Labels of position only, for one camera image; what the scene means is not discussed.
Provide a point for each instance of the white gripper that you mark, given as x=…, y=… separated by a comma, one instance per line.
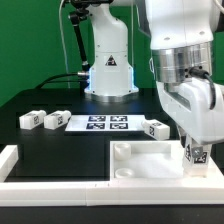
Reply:
x=193, y=114

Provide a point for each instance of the white square tabletop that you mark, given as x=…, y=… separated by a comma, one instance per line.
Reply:
x=146, y=160

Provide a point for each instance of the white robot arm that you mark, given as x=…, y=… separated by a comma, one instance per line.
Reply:
x=181, y=34

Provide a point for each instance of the white U-shaped obstacle fence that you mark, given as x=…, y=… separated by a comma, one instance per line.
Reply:
x=195, y=190

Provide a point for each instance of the white marker tag sheet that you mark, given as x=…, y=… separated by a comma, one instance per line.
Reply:
x=105, y=123

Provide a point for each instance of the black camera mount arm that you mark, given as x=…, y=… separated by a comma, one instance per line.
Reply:
x=76, y=17

